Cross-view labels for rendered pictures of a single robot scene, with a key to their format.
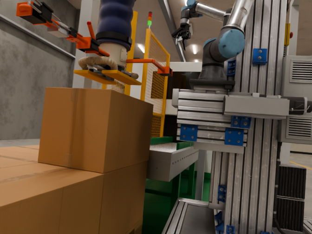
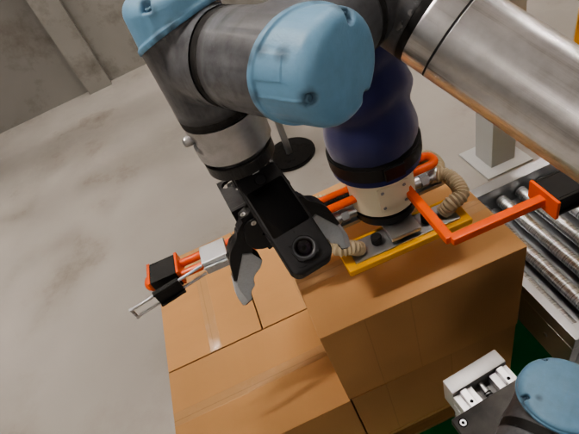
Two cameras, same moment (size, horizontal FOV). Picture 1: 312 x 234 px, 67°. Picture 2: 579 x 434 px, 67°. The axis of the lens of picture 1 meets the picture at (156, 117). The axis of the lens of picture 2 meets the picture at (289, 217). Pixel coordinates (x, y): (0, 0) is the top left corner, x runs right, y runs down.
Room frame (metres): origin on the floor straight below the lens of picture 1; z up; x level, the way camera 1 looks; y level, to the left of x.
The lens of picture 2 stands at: (0.94, -0.37, 1.95)
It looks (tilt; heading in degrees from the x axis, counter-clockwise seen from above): 42 degrees down; 69
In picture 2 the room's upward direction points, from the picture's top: 23 degrees counter-clockwise
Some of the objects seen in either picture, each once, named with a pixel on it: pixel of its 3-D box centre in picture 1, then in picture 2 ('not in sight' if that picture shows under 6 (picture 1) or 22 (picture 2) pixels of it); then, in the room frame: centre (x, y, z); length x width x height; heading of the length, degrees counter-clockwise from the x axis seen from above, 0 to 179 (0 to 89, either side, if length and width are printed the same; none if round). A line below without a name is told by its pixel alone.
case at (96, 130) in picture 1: (104, 128); (397, 281); (1.46, 0.31, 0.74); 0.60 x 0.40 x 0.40; 161
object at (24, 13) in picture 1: (32, 13); (166, 273); (0.90, 0.52, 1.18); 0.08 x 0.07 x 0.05; 160
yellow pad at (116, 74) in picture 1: (123, 75); (401, 231); (1.44, 0.22, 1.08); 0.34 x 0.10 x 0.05; 160
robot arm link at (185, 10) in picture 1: (185, 14); not in sight; (1.98, -0.18, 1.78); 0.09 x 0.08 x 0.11; 65
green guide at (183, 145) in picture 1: (193, 144); not in sight; (3.19, -0.54, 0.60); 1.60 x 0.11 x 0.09; 162
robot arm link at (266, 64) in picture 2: not in sight; (296, 52); (1.09, -0.11, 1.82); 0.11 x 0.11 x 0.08; 13
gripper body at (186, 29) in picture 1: (184, 31); not in sight; (1.98, -0.18, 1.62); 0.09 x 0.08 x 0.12; 52
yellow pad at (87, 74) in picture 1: (97, 75); not in sight; (1.50, 0.40, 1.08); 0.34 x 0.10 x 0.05; 160
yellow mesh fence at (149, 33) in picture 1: (153, 109); not in sight; (3.64, 0.04, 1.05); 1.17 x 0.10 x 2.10; 162
